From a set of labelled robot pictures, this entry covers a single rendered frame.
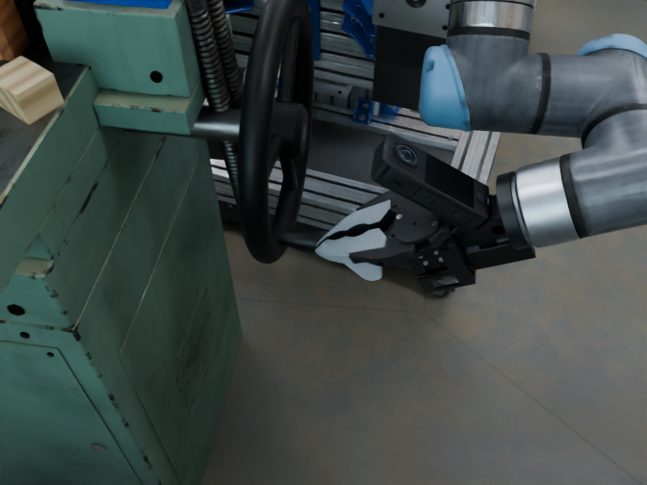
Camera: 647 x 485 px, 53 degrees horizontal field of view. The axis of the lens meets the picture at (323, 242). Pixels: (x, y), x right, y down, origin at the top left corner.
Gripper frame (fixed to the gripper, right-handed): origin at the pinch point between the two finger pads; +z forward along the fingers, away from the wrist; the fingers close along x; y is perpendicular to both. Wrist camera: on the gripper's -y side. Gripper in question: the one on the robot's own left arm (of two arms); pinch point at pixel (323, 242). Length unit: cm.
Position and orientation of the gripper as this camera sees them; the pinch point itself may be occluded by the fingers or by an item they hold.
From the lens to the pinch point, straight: 66.9
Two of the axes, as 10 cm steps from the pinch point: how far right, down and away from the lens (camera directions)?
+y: 4.9, 6.1, 6.2
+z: -8.6, 2.2, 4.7
